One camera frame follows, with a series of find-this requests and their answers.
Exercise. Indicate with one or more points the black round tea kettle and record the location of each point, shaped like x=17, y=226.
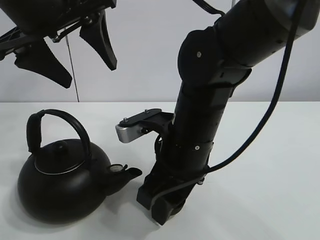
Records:
x=68, y=179

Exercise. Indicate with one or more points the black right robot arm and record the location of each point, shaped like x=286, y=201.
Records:
x=212, y=63

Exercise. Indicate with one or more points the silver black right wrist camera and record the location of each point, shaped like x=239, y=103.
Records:
x=142, y=125

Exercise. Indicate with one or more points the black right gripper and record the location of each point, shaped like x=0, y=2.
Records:
x=176, y=171

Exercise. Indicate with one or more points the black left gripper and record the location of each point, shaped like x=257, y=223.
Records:
x=36, y=19

